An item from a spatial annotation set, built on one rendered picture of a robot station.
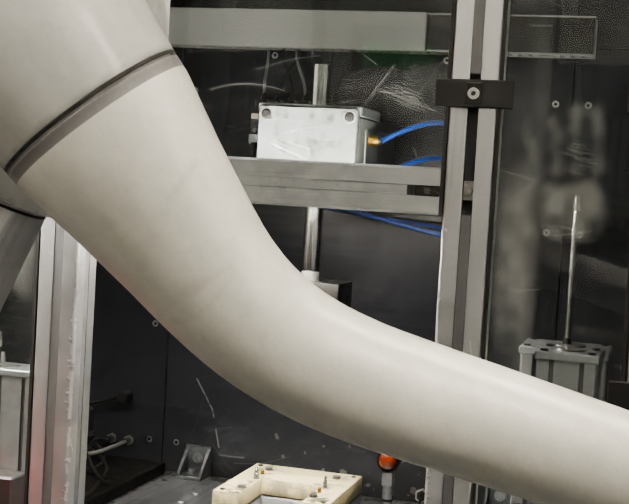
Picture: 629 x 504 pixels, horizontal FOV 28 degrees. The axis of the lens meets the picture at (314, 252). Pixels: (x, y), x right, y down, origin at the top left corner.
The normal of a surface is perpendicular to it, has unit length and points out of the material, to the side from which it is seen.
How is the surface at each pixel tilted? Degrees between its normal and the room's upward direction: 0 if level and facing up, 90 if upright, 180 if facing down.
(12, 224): 107
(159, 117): 79
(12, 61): 103
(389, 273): 90
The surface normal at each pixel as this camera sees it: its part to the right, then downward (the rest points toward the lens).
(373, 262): -0.28, 0.04
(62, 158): -0.21, 0.46
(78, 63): 0.25, 0.02
